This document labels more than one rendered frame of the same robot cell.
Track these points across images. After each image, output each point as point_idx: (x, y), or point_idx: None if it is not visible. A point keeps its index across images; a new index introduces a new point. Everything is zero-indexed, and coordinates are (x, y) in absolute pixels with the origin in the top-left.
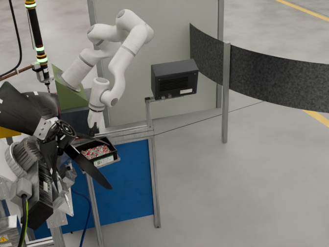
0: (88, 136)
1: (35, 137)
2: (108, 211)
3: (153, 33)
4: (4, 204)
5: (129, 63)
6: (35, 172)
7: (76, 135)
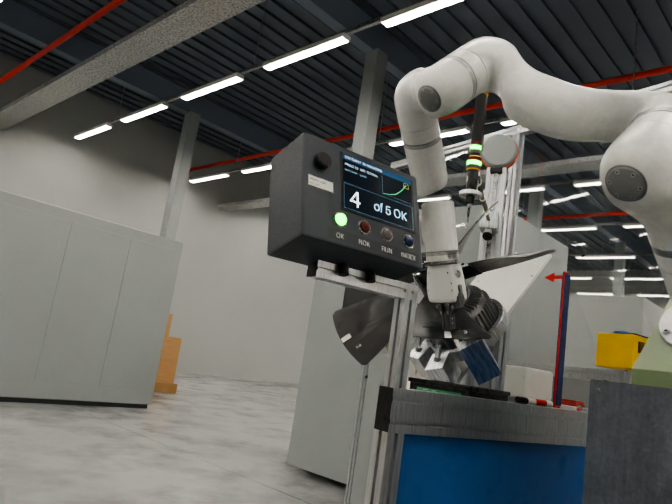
0: (436, 314)
1: (473, 290)
2: None
3: (415, 80)
4: (485, 387)
5: (408, 162)
6: None
7: (462, 320)
